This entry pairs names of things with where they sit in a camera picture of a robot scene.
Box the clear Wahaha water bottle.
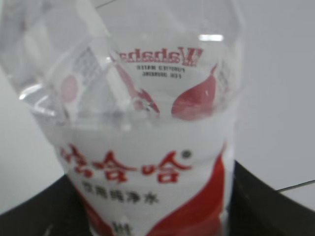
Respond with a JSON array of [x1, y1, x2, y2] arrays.
[[0, 0, 243, 236]]

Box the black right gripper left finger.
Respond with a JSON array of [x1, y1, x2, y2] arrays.
[[0, 176, 91, 236]]

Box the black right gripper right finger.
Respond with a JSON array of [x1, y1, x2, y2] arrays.
[[228, 162, 315, 236]]

